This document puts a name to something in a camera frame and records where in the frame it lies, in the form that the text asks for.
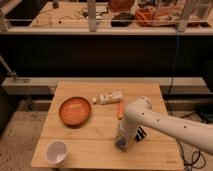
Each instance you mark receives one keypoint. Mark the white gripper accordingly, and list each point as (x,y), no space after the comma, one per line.
(126,132)

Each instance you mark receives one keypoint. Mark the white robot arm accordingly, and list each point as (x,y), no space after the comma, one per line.
(139,113)

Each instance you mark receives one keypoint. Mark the black rectangular block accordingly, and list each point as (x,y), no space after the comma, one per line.
(140,135)

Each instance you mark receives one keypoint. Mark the orange carrot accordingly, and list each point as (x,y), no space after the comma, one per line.
(120,110)

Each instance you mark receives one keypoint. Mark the orange bowl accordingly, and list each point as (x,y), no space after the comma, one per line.
(75,111)

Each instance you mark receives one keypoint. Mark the white cup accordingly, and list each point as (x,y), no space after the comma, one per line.
(56,152)

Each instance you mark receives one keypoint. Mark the black bag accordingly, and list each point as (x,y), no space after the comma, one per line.
(123,19)

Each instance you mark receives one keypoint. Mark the orange crate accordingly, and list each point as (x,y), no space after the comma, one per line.
(157,17)

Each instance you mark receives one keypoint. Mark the metal clamp bracket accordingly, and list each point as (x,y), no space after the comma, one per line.
(11,73)

